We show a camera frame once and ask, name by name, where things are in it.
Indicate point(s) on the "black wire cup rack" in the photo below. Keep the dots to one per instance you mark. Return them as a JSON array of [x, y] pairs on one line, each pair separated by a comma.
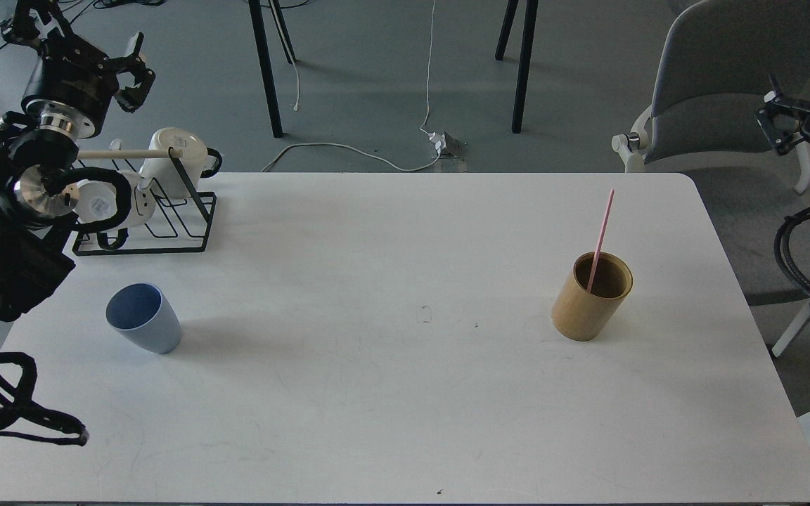
[[177, 226]]

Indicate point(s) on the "white mug lying sideways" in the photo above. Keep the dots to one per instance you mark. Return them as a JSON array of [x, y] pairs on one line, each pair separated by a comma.
[[97, 201]]

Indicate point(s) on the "bamboo cylinder holder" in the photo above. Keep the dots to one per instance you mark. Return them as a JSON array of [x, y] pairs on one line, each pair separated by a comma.
[[587, 300]]

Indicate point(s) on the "black table legs left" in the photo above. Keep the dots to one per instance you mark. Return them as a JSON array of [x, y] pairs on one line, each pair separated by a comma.
[[263, 56]]

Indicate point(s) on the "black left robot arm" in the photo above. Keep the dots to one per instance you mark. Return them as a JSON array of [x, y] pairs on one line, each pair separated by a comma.
[[44, 197]]

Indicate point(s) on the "black table legs right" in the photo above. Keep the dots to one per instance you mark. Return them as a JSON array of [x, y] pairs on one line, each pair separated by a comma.
[[524, 61]]

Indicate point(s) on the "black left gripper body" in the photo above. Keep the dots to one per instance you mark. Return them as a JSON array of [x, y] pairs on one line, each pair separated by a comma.
[[73, 80]]

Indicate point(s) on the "black table legs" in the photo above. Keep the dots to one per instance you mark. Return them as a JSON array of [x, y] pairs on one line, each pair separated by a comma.
[[263, 56], [524, 61]]

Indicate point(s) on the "white mug on rack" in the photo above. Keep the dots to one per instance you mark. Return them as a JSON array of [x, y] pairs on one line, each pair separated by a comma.
[[192, 160]]

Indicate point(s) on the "grey office chair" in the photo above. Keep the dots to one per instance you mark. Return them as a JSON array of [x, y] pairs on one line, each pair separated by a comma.
[[712, 79]]

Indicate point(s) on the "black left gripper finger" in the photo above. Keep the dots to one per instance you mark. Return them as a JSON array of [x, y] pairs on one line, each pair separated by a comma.
[[132, 62], [131, 98]]

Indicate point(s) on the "white power adapter plug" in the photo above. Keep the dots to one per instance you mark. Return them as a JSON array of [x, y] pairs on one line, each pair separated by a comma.
[[445, 144]]

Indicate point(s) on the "blue plastic cup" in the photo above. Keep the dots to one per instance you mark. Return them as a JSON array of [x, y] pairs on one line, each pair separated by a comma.
[[142, 313]]

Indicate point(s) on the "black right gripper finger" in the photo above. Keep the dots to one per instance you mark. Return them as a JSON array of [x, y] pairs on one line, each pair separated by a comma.
[[781, 118]]

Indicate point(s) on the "pink chopstick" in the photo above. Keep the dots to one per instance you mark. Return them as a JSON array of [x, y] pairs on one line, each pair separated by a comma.
[[600, 240]]

